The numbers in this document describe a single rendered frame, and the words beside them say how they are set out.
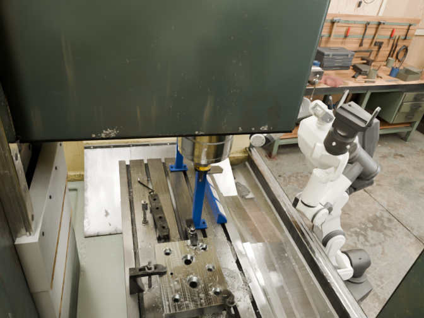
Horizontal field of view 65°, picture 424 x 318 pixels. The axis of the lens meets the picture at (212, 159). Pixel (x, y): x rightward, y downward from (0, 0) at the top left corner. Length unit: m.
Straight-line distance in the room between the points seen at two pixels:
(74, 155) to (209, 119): 1.49
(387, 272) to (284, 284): 1.51
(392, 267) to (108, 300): 2.21
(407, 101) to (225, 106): 3.85
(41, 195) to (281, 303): 1.08
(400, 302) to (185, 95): 1.01
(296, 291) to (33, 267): 1.14
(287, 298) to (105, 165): 1.23
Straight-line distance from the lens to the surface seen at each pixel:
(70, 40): 0.69
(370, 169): 1.46
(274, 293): 1.60
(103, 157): 2.09
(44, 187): 0.96
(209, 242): 1.36
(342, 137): 1.15
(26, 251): 0.85
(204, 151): 0.89
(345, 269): 2.38
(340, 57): 4.12
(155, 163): 1.90
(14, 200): 0.78
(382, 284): 2.92
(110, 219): 1.91
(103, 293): 1.67
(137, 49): 0.70
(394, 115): 4.52
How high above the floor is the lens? 2.00
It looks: 34 degrees down
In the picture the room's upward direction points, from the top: 8 degrees clockwise
